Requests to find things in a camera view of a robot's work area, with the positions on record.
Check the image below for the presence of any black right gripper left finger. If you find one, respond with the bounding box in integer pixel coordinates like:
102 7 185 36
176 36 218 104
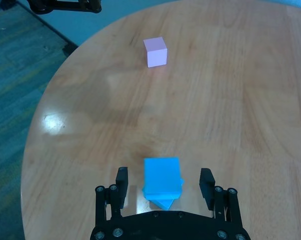
94 166 130 222

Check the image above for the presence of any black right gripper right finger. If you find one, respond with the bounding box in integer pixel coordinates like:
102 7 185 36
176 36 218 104
198 167 242 223

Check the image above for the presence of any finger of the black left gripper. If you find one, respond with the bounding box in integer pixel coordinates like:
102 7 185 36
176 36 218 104
27 0 103 15

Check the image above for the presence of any blue cube block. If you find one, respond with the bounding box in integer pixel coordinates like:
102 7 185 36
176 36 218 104
141 156 183 201
148 178 186 211

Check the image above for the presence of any black baseboard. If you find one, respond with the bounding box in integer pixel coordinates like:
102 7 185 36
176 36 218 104
14 0 79 55

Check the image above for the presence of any pink cube block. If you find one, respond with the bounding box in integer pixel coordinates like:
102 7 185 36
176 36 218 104
143 36 169 69

